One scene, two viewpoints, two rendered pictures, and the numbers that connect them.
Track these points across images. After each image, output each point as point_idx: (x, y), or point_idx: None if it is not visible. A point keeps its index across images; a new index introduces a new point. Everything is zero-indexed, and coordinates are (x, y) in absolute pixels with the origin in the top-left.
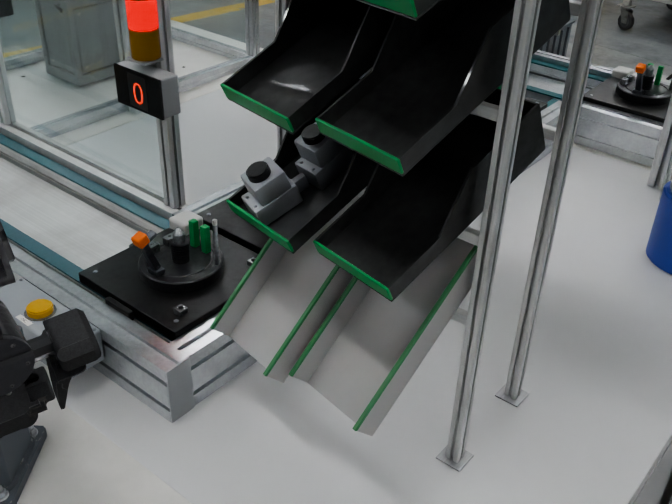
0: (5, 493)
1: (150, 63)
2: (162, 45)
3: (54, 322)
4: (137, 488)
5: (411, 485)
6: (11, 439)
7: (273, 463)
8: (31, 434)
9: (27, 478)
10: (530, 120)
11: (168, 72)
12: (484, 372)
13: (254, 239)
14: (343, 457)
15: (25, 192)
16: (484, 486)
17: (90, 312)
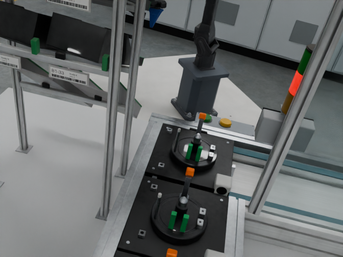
0: (174, 99)
1: (280, 107)
2: (288, 109)
3: None
4: (141, 114)
5: (42, 134)
6: (181, 94)
7: (100, 130)
8: (187, 113)
9: (176, 109)
10: None
11: (271, 117)
12: (10, 195)
13: (176, 186)
14: (73, 138)
15: None
16: (9, 140)
17: (206, 128)
